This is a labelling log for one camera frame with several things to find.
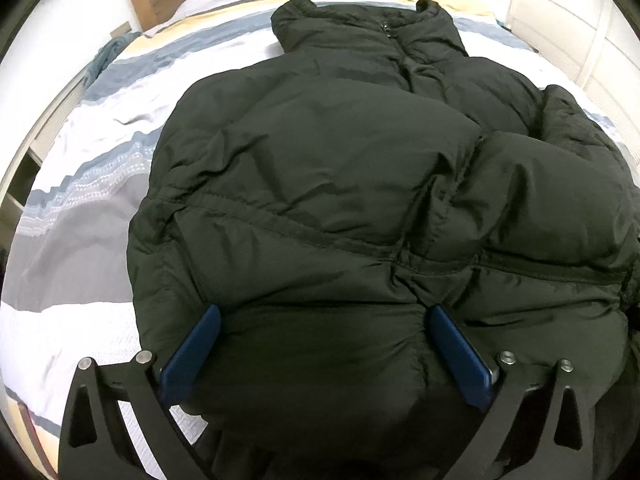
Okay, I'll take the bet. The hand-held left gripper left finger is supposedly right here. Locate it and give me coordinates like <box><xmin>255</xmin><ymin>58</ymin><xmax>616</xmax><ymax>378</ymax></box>
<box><xmin>57</xmin><ymin>304</ymin><xmax>222</xmax><ymax>480</ymax></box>

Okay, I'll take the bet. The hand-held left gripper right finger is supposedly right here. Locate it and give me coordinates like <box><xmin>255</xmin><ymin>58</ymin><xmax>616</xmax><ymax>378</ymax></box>
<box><xmin>427</xmin><ymin>304</ymin><xmax>593</xmax><ymax>480</ymax></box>

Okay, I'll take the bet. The black puffer jacket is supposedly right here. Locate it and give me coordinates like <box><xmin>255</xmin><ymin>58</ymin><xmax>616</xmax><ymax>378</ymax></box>
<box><xmin>127</xmin><ymin>0</ymin><xmax>640</xmax><ymax>480</ymax></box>

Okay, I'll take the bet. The bed with striped duvet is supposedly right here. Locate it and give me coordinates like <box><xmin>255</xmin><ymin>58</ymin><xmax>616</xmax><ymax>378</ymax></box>
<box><xmin>0</xmin><ymin>0</ymin><xmax>626</xmax><ymax>480</ymax></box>

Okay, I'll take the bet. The white open shelf unit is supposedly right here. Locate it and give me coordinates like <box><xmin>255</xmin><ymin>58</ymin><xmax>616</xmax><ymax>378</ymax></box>
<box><xmin>0</xmin><ymin>65</ymin><xmax>96</xmax><ymax>241</ymax></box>

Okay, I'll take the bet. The blue crumpled blanket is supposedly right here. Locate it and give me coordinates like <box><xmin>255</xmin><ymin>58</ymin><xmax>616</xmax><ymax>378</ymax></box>
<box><xmin>85</xmin><ymin>32</ymin><xmax>143</xmax><ymax>83</ymax></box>

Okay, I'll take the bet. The white sliding wardrobe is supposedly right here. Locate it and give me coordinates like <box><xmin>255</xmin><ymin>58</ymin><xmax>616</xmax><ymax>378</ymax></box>
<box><xmin>502</xmin><ymin>0</ymin><xmax>640</xmax><ymax>171</ymax></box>

